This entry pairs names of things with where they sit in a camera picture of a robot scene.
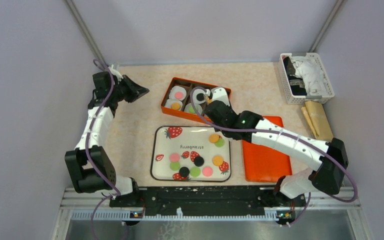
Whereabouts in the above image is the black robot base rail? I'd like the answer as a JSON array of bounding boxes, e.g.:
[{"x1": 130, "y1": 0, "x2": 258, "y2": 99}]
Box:
[{"x1": 109, "y1": 185, "x2": 305, "y2": 217}]

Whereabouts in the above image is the pink sandwich cookie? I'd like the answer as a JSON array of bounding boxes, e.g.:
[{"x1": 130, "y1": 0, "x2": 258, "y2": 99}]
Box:
[
  {"x1": 174, "y1": 91, "x2": 184, "y2": 100},
  {"x1": 201, "y1": 166, "x2": 214, "y2": 177},
  {"x1": 169, "y1": 153, "x2": 181, "y2": 163}
]

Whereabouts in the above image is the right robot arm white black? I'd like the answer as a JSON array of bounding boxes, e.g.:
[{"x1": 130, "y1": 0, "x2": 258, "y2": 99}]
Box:
[{"x1": 204, "y1": 100, "x2": 350, "y2": 206}]

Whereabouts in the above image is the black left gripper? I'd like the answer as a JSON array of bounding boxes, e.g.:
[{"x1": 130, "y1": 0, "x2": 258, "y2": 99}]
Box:
[{"x1": 109, "y1": 74, "x2": 149, "y2": 103}]

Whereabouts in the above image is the white paper cup liner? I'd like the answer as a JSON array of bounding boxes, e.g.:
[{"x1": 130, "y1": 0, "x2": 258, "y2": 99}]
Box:
[
  {"x1": 164, "y1": 99, "x2": 183, "y2": 111},
  {"x1": 168, "y1": 85, "x2": 187, "y2": 101},
  {"x1": 191, "y1": 87, "x2": 208, "y2": 105},
  {"x1": 211, "y1": 86, "x2": 230, "y2": 106},
  {"x1": 183, "y1": 103, "x2": 203, "y2": 115}
]

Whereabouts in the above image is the tan paper bag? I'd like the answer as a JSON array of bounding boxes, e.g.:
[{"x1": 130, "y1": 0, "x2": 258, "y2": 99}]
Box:
[{"x1": 301, "y1": 101, "x2": 334, "y2": 142}]

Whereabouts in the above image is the orange box lid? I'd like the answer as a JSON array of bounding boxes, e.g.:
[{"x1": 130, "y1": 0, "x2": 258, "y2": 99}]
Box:
[{"x1": 241, "y1": 115, "x2": 293, "y2": 183}]

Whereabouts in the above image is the black cloth in basket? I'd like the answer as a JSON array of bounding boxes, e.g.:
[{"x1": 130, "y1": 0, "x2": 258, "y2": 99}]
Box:
[{"x1": 283, "y1": 56, "x2": 307, "y2": 96}]

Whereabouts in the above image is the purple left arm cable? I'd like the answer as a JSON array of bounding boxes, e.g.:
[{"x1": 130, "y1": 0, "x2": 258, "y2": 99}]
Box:
[{"x1": 84, "y1": 58, "x2": 128, "y2": 240}]

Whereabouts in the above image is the white strawberry print tray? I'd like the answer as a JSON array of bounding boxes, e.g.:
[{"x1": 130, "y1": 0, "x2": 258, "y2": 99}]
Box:
[{"x1": 150, "y1": 126, "x2": 232, "y2": 183}]

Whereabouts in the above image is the black sandwich cookie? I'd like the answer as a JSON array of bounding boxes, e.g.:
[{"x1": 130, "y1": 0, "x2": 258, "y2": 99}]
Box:
[
  {"x1": 196, "y1": 93, "x2": 206, "y2": 102},
  {"x1": 178, "y1": 166, "x2": 190, "y2": 178},
  {"x1": 193, "y1": 156, "x2": 205, "y2": 167}
]

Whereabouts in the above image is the aluminium frame rail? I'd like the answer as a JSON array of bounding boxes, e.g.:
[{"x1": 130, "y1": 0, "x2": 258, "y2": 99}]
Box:
[{"x1": 51, "y1": 188, "x2": 374, "y2": 240}]

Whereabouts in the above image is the white plastic basket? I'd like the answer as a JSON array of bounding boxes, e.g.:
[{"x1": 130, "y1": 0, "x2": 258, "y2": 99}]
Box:
[{"x1": 278, "y1": 52, "x2": 335, "y2": 105}]

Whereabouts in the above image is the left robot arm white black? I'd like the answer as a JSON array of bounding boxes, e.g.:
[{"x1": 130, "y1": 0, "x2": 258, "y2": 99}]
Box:
[{"x1": 64, "y1": 65, "x2": 149, "y2": 207}]

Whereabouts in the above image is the green sandwich cookie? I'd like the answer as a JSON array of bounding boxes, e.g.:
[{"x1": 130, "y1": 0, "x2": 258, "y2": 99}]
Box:
[
  {"x1": 188, "y1": 105, "x2": 199, "y2": 114},
  {"x1": 189, "y1": 166, "x2": 201, "y2": 178},
  {"x1": 214, "y1": 138, "x2": 225, "y2": 148},
  {"x1": 169, "y1": 161, "x2": 181, "y2": 172}
]

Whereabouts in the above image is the white crumpled cloth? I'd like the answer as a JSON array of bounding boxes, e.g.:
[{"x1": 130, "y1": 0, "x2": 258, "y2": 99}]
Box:
[{"x1": 290, "y1": 56, "x2": 328, "y2": 96}]

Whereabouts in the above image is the orange cookie box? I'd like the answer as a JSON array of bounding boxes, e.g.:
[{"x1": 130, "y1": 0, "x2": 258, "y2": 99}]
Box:
[{"x1": 160, "y1": 77, "x2": 217, "y2": 123}]

